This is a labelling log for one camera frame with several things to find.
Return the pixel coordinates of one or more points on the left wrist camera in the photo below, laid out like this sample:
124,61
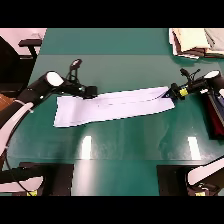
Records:
76,64

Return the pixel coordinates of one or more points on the black garment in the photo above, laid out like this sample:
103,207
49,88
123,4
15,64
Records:
213,135

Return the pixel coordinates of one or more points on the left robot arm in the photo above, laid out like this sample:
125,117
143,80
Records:
40,87

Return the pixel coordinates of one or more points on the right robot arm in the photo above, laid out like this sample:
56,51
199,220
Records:
210,78

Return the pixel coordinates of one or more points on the brown garment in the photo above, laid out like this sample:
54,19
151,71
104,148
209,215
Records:
200,53

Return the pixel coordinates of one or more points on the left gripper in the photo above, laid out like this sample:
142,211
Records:
90,91

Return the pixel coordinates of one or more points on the red garment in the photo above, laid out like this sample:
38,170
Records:
213,116

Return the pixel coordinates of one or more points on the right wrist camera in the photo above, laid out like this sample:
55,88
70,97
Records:
187,76

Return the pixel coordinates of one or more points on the white shirt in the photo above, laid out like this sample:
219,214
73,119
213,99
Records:
113,105

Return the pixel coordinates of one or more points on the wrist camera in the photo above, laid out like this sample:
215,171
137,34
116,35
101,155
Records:
187,76
76,64

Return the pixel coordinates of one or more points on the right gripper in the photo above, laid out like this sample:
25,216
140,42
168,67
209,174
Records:
177,91

